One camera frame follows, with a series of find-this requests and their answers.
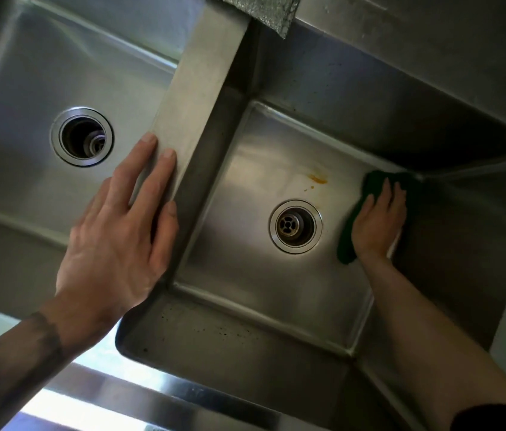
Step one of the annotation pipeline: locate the person's right hand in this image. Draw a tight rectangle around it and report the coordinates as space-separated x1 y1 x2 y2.
351 178 408 264

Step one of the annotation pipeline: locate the person's left hand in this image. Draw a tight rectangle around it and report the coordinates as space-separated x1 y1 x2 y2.
39 133 180 351

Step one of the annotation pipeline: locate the green scouring cloth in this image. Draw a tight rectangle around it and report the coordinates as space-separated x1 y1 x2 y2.
336 170 421 265

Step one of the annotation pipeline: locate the stainless steel sink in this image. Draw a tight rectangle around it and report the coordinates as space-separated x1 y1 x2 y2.
116 0 506 431
0 0 252 431

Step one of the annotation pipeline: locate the person's right forearm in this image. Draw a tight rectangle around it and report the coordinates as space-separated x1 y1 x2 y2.
358 255 506 431

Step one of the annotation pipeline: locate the basin drain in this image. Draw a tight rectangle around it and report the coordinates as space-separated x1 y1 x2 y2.
268 199 324 255
49 107 115 168

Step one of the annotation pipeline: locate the black shirt sleeve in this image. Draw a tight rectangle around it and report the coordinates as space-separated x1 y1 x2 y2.
450 402 506 431

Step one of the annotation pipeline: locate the silver scouring sponge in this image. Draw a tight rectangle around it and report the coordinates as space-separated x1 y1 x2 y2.
210 0 303 40

